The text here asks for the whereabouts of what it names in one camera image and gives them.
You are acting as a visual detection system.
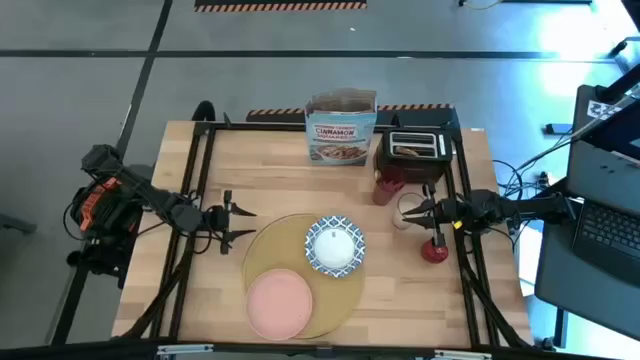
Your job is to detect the red plastic tumbler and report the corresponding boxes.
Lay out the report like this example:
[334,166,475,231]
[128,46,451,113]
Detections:
[372,167,406,207]

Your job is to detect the orange black hazard strip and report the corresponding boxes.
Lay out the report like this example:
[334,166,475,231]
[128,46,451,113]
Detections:
[247,103,456,124]
[193,0,369,13]

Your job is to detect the black two-slot toaster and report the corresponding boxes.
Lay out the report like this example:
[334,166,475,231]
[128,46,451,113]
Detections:
[374,127,454,184]

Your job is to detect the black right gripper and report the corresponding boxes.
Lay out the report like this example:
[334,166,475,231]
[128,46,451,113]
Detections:
[402,181,462,249]

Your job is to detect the round woven straw placemat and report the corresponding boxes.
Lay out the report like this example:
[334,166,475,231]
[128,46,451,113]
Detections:
[242,213,366,340]

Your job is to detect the dark grey side desk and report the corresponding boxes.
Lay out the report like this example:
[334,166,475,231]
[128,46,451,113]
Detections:
[534,84,640,341]

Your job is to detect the cinnamon cereal bag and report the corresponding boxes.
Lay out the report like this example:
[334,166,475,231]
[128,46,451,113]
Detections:
[304,88,379,167]

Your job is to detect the black cable bundle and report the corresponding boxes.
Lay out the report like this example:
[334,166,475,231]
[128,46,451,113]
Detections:
[492,158,551,201]

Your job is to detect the pink plate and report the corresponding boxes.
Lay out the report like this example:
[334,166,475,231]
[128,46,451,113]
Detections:
[245,268,314,341]

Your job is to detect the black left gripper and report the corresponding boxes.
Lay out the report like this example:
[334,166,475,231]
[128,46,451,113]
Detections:
[202,189,258,255]

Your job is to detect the grey laptop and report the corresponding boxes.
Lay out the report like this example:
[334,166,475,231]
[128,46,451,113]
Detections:
[564,139,640,289]

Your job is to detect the clear glass of milk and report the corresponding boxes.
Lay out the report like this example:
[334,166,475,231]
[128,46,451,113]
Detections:
[392,192,427,231]

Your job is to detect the blue patterned paper bowl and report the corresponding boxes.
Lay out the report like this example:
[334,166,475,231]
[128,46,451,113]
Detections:
[304,215,367,279]

